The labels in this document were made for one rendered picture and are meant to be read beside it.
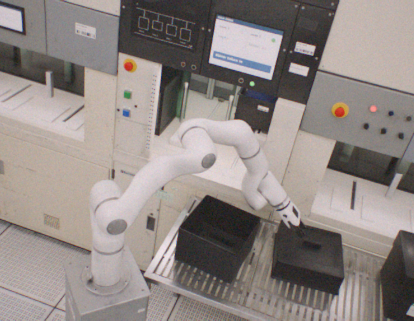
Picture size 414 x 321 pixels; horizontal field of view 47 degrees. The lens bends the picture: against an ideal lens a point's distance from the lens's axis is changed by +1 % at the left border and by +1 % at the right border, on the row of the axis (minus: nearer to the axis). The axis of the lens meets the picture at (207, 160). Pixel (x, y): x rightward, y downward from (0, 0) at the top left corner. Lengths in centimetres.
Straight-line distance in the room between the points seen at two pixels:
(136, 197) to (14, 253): 164
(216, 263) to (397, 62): 106
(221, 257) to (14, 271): 149
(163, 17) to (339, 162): 125
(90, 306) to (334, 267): 100
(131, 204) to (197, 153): 29
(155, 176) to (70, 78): 150
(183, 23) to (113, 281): 109
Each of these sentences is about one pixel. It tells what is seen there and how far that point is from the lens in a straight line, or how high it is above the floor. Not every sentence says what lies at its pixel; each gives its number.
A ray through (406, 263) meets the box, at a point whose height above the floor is 101.
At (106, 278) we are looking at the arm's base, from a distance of 194.
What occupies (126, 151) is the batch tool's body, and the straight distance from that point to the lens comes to 251.
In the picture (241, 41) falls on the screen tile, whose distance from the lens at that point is 204.
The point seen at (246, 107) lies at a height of 105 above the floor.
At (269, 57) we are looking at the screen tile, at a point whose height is 157.
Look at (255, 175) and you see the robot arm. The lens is 187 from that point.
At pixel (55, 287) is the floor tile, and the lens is 300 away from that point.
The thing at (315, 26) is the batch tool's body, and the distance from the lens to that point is 198.
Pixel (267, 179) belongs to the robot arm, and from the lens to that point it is 195.
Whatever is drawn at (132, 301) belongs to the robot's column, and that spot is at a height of 74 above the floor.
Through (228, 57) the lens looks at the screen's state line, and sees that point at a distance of 208.
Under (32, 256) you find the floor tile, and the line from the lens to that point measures 317.
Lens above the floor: 228
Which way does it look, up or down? 34 degrees down
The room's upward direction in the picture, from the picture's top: 11 degrees clockwise
